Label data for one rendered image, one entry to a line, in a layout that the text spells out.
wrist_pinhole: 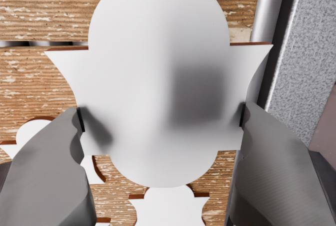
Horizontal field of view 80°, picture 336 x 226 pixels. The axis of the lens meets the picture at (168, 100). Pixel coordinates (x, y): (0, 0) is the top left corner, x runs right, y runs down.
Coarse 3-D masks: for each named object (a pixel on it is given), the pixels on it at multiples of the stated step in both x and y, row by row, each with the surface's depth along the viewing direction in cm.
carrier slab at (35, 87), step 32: (0, 64) 22; (32, 64) 22; (0, 96) 24; (32, 96) 24; (64, 96) 24; (0, 128) 25; (0, 160) 28; (96, 160) 28; (224, 160) 29; (96, 192) 31; (128, 192) 31; (224, 192) 31; (128, 224) 34
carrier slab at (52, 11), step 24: (0, 0) 19; (24, 0) 19; (48, 0) 19; (72, 0) 19; (96, 0) 20; (216, 0) 20; (240, 0) 20; (0, 24) 20; (24, 24) 20; (48, 24) 20; (72, 24) 20
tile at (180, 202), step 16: (144, 192) 31; (160, 192) 30; (176, 192) 30; (192, 192) 30; (208, 192) 31; (144, 208) 31; (160, 208) 31; (176, 208) 31; (192, 208) 31; (144, 224) 33; (160, 224) 33; (176, 224) 33; (192, 224) 33
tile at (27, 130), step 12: (36, 120) 24; (48, 120) 24; (24, 132) 25; (36, 132) 25; (0, 144) 25; (12, 144) 25; (12, 156) 26; (84, 156) 26; (84, 168) 27; (96, 168) 28; (96, 180) 28
